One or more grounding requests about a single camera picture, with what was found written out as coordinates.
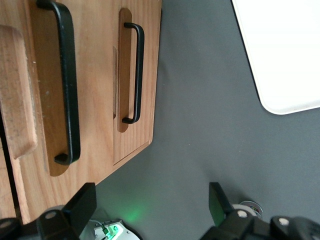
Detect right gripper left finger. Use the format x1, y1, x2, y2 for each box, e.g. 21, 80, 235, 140
37, 182, 98, 240

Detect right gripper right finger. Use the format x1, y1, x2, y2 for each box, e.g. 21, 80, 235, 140
199, 182, 271, 240

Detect wooden drawer with grip groove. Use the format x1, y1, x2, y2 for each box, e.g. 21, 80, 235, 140
0, 0, 116, 226

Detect black metal drawer handle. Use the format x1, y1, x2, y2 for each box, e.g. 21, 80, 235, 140
36, 0, 82, 166
121, 22, 146, 125

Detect oak wooden drawer cabinet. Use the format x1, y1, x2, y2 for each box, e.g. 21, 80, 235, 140
0, 0, 163, 226

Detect plain wooden drawer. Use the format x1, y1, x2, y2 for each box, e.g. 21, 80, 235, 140
113, 0, 163, 166

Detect cream rectangular tray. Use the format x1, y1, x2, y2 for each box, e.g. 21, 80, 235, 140
230, 0, 320, 116

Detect black right base cables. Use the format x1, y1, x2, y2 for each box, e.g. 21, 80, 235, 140
89, 219, 113, 240

